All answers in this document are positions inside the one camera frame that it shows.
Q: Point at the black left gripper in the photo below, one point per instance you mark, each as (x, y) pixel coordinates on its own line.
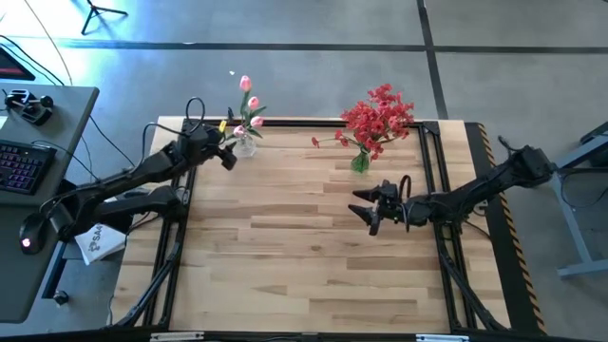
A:
(204, 141)

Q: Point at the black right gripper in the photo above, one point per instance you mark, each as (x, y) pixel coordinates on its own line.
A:
(393, 209)

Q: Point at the clear glass vase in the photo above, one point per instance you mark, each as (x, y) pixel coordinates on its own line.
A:
(245, 148)

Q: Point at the green glass vase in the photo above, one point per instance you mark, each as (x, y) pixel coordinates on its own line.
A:
(360, 164)

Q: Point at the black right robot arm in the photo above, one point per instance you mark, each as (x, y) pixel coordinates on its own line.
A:
(475, 195)

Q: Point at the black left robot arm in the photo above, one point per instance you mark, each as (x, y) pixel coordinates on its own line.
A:
(142, 168)

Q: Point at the black table edge clamp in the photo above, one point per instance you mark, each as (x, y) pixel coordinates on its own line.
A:
(231, 115)

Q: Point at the black hazard-striped edge strip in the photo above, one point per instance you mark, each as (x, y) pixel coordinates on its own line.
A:
(506, 247)

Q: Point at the silver metal hinge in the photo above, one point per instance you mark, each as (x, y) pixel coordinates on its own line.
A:
(442, 338)
(176, 336)

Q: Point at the white paper box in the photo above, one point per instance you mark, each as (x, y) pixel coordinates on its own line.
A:
(97, 242)

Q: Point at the black tripod stand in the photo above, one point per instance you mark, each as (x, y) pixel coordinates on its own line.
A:
(95, 10)

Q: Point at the black desk clamp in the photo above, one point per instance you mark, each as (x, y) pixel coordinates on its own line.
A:
(31, 108)

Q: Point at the black computer keyboard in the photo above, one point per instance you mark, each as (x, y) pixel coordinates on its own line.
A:
(24, 166)

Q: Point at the black computer mouse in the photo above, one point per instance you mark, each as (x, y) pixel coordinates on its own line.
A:
(28, 240)

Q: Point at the black caster wheel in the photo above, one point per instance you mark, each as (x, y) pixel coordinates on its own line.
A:
(61, 298)

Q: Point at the black monitor corner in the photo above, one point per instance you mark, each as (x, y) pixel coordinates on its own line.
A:
(9, 66)

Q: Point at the grey desk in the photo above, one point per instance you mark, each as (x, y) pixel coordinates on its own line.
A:
(14, 285)

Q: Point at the black metal table frame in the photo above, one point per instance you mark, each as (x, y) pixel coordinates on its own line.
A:
(309, 123)

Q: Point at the blue-grey metal table frame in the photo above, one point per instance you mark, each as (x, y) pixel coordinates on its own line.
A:
(577, 237)

